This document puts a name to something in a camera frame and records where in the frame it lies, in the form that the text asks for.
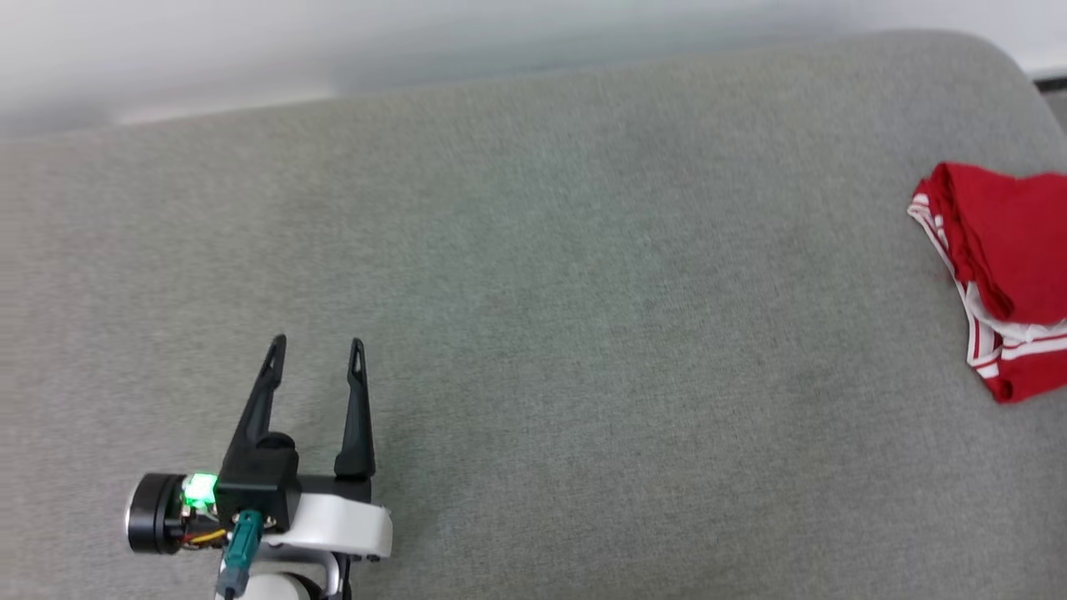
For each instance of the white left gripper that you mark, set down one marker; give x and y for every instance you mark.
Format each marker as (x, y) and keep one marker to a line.
(333, 521)

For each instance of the black cylindrical wrist camera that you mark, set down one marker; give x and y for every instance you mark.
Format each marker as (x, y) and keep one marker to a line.
(154, 512)

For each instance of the red and white garment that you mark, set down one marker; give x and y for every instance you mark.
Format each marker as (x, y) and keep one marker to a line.
(1017, 242)

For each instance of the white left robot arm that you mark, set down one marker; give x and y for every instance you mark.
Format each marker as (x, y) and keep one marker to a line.
(283, 587)

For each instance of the grey fabric sofa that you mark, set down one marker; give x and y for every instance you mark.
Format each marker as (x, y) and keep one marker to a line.
(583, 333)

